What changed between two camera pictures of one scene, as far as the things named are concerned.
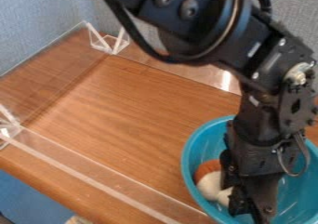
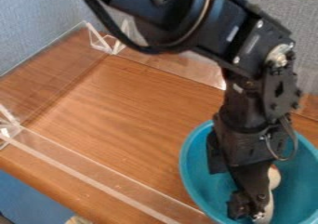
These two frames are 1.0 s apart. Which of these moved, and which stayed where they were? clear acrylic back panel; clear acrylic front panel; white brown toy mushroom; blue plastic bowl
Moved: white brown toy mushroom
Stayed: clear acrylic back panel; clear acrylic front panel; blue plastic bowl
